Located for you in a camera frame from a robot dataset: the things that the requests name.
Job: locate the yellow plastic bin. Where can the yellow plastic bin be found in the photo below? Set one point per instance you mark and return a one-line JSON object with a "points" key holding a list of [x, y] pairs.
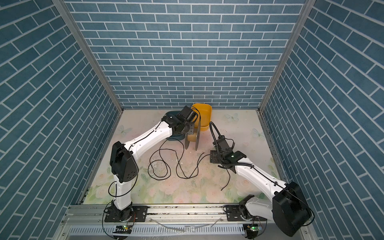
{"points": [[205, 111]]}

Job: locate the grey perforated cable spool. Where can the grey perforated cable spool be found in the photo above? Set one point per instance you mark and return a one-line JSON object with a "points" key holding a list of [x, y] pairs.
{"points": [[193, 136]]}

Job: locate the aluminium corner post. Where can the aluminium corner post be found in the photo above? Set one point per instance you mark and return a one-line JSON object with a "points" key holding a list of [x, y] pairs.
{"points": [[304, 14], [78, 36]]}

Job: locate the left green circuit board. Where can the left green circuit board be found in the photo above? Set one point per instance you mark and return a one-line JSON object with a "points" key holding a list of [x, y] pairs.
{"points": [[123, 230]]}

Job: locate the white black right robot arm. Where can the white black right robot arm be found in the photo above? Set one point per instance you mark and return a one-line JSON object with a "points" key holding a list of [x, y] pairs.
{"points": [[285, 204]]}

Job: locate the aluminium corner post right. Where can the aluminium corner post right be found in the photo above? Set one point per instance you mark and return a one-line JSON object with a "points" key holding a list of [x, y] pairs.
{"points": [[304, 14]]}

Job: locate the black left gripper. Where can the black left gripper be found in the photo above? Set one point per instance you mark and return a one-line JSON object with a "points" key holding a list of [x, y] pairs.
{"points": [[191, 130]]}

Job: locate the green circuit board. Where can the green circuit board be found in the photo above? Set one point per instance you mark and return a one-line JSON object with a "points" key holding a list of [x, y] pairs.
{"points": [[252, 231], [123, 230]]}

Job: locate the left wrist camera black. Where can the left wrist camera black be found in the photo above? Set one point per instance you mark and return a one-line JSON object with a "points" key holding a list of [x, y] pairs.
{"points": [[187, 115]]}

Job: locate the aluminium corner post left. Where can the aluminium corner post left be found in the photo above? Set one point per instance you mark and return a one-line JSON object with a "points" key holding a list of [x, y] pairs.
{"points": [[78, 36]]}

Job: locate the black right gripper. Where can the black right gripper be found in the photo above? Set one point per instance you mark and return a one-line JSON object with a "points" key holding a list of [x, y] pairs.
{"points": [[213, 155]]}

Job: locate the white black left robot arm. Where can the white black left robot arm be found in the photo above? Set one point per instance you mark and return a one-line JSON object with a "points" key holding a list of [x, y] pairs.
{"points": [[125, 156]]}

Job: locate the dark teal plastic bin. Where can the dark teal plastic bin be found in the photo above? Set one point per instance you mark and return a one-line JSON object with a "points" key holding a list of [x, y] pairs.
{"points": [[176, 121]]}

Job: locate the right green circuit board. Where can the right green circuit board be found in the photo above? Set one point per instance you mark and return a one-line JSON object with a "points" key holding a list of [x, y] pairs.
{"points": [[252, 231]]}

